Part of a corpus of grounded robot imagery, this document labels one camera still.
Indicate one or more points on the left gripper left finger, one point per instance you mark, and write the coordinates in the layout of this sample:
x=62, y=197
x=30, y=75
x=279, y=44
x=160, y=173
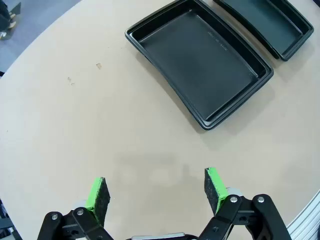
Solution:
x=97, y=197

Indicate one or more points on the black ESD tray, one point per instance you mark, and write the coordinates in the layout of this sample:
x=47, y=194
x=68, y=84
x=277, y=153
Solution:
x=200, y=62
x=275, y=22

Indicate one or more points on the aluminium frame rail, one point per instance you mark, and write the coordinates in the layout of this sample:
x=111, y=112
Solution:
x=307, y=220

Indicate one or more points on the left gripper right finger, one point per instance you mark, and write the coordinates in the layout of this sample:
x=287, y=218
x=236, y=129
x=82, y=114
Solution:
x=215, y=187

